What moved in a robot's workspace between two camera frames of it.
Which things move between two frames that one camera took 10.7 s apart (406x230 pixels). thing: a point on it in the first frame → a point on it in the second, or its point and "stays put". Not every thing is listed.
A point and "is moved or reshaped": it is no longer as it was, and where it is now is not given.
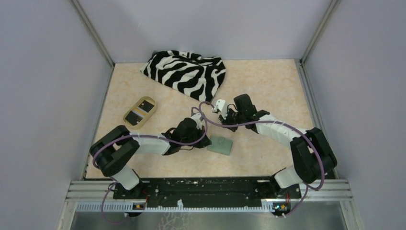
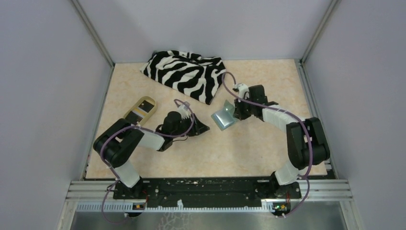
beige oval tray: [149, 99] stays put
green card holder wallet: [220, 144] is moved or reshaped
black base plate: [200, 191] stays put
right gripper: [224, 120] → [238, 113]
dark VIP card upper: [146, 106] stays put
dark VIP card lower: [133, 119] stays put
